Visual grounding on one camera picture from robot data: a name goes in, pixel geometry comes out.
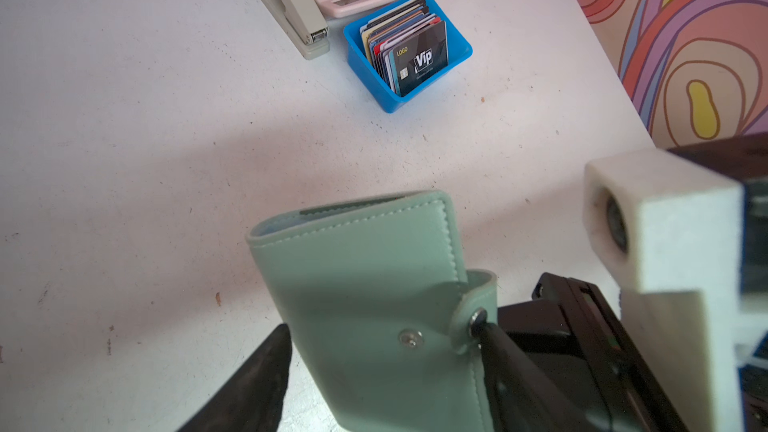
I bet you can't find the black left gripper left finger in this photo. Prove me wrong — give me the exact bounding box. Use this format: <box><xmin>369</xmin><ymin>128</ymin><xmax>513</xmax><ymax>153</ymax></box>
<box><xmin>180</xmin><ymin>324</ymin><xmax>293</xmax><ymax>432</ymax></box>

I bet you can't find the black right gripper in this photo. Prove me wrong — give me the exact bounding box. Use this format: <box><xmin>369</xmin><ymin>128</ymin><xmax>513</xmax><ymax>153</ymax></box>
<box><xmin>497</xmin><ymin>273</ymin><xmax>686</xmax><ymax>431</ymax></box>

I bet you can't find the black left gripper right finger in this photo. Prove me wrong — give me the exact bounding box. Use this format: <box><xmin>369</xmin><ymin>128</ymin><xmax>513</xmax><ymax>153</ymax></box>
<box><xmin>479</xmin><ymin>322</ymin><xmax>597</xmax><ymax>431</ymax></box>

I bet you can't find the mint green card holder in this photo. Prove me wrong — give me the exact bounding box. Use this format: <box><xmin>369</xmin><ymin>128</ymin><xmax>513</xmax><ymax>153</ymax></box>
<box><xmin>247</xmin><ymin>190</ymin><xmax>498</xmax><ymax>431</ymax></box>

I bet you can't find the black vip card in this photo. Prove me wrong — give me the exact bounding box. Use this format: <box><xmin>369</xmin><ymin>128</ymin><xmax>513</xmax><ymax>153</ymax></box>
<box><xmin>385</xmin><ymin>16</ymin><xmax>447</xmax><ymax>97</ymax></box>

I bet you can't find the blue plastic card tray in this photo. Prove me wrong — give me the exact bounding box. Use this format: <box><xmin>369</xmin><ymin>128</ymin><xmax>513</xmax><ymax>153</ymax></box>
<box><xmin>343</xmin><ymin>0</ymin><xmax>473</xmax><ymax>113</ymax></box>

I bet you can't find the stack of cards in tray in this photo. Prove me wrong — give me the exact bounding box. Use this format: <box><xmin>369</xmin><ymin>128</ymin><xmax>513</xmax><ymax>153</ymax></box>
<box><xmin>360</xmin><ymin>0</ymin><xmax>449</xmax><ymax>93</ymax></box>

